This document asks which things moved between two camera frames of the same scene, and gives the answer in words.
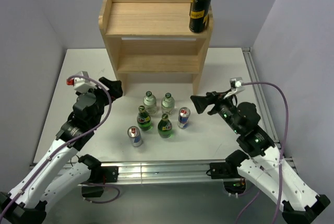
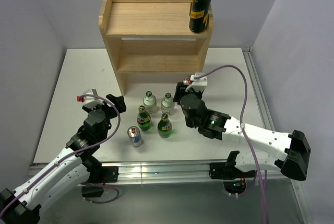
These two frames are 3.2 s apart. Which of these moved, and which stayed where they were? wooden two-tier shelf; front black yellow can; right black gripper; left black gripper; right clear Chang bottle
Moved: left black gripper; right black gripper
Stayed: right clear Chang bottle; front black yellow can; wooden two-tier shelf
